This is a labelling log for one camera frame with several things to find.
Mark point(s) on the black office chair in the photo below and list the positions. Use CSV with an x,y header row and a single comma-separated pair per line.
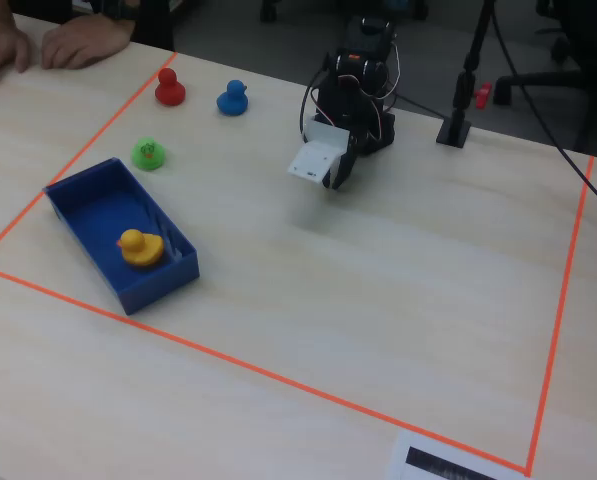
x,y
578,50

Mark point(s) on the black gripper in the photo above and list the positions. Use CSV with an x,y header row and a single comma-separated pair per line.
x,y
347,161

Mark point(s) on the white paper with black print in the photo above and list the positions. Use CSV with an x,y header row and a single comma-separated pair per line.
x,y
428,462

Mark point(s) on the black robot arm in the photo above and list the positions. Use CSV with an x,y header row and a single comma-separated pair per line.
x,y
373,125

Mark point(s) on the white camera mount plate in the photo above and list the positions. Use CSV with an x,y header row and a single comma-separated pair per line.
x,y
315,157

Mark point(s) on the black stand with base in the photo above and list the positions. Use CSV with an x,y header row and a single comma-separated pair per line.
x,y
462,95

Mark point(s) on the green rubber duck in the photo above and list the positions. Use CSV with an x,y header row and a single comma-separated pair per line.
x,y
148,155

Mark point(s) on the orange tape strip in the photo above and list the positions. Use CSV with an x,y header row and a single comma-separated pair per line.
x,y
258,371
560,310
78,156

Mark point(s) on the yellow rubber duck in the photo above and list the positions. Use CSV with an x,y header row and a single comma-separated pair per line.
x,y
140,249

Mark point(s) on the blue rubber duck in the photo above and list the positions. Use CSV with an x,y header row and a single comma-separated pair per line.
x,y
232,100

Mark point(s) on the blue plastic box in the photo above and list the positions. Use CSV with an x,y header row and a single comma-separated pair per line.
x,y
103,210

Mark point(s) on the person's left hand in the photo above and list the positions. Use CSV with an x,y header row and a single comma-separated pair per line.
x,y
85,42

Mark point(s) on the red clamp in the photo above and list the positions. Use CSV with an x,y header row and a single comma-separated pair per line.
x,y
483,96

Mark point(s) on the red rubber duck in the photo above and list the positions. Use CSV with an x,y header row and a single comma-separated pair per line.
x,y
170,90

